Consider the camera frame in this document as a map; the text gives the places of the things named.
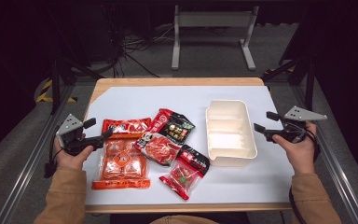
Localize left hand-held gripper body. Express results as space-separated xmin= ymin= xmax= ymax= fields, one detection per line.
xmin=55 ymin=113 xmax=105 ymax=157

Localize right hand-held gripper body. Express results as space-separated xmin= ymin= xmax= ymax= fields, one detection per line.
xmin=264 ymin=105 xmax=328 ymax=144

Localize white plastic box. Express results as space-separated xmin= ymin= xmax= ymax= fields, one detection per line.
xmin=205 ymin=99 xmax=258 ymax=167

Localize large orange seasoning packet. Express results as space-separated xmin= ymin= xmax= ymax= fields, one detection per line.
xmin=91 ymin=117 xmax=153 ymax=190

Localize white and red meat-print packet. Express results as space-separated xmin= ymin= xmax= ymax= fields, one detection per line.
xmin=133 ymin=132 xmax=181 ymax=166

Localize red and black seasoning packet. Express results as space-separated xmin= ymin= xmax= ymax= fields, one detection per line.
xmin=148 ymin=107 xmax=196 ymax=146

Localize person's left hand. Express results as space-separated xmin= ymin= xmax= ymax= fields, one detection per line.
xmin=53 ymin=137 xmax=94 ymax=171

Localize person's right hand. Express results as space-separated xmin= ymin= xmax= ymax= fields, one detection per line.
xmin=272 ymin=121 xmax=318 ymax=175

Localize black tripod stand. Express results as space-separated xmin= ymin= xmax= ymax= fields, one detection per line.
xmin=43 ymin=55 xmax=103 ymax=116
xmin=262 ymin=55 xmax=317 ymax=110

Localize yellow and black floor tape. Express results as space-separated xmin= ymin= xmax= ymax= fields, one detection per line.
xmin=35 ymin=78 xmax=77 ymax=104

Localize white table sheet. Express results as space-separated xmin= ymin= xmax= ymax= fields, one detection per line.
xmin=83 ymin=85 xmax=295 ymax=206

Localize small red black-topped packet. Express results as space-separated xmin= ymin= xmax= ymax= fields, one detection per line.
xmin=158 ymin=144 xmax=211 ymax=201

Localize person's tan clothed lap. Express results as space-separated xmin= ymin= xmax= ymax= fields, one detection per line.
xmin=150 ymin=215 xmax=219 ymax=224

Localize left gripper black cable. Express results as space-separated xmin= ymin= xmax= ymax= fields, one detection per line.
xmin=44 ymin=124 xmax=63 ymax=179

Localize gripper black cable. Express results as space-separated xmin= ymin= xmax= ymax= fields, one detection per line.
xmin=44 ymin=124 xmax=63 ymax=179
xmin=288 ymin=186 xmax=308 ymax=224

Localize aluminium rail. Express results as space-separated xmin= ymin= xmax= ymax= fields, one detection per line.
xmin=292 ymin=83 xmax=358 ymax=224
xmin=0 ymin=83 xmax=76 ymax=224

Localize tangle of floor cables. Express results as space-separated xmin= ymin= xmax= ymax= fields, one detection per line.
xmin=102 ymin=6 xmax=172 ymax=78

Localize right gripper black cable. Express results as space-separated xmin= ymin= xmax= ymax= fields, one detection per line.
xmin=288 ymin=186 xmax=308 ymax=224

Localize white metal stand frame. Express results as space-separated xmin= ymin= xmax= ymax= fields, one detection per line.
xmin=171 ymin=4 xmax=260 ymax=71

